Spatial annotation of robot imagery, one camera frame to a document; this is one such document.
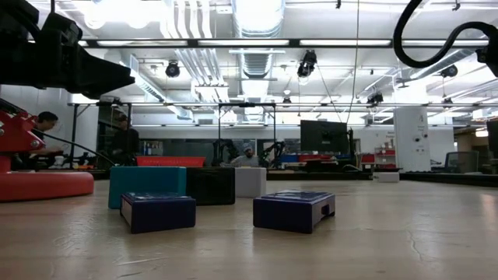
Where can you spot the black background rig frame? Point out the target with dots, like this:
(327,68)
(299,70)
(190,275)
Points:
(274,132)

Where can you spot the black aluminium table frame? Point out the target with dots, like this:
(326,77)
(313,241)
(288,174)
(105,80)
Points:
(428,179)

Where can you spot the black monitor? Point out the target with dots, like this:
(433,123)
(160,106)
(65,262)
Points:
(323,136)

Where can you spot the red plastic mesh basket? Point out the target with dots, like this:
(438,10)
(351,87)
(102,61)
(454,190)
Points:
(171,161)

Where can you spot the red storage shelf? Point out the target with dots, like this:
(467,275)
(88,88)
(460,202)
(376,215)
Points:
(379,157)

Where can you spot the white round column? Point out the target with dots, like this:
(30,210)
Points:
(412,140)

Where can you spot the dark blue plastic box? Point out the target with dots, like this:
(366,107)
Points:
(159,214)
(292,214)

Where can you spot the background black robot arm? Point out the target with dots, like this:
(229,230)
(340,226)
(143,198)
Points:
(272,149)
(223,149)

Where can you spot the teal plastic box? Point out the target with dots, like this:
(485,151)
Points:
(148,180)

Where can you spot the red desk lamp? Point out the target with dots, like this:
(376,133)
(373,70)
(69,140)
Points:
(46,186)

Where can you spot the person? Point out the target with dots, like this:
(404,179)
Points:
(246,160)
(126,144)
(44,122)

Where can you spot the black ceiling camera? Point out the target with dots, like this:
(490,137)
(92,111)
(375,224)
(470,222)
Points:
(307,64)
(449,71)
(172,69)

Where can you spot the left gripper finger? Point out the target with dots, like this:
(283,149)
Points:
(101,79)

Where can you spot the silver ventilation duct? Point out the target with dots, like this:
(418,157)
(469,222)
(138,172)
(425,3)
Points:
(257,23)

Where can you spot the black plastic box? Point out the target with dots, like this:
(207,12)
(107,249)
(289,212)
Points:
(210,184)

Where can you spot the white cube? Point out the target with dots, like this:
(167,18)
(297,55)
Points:
(387,177)

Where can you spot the white digital clock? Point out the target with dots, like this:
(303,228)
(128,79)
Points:
(251,182)

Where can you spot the black overhead beam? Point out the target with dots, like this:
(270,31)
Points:
(293,43)

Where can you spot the grey mesh office chair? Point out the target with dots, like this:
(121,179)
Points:
(461,161)

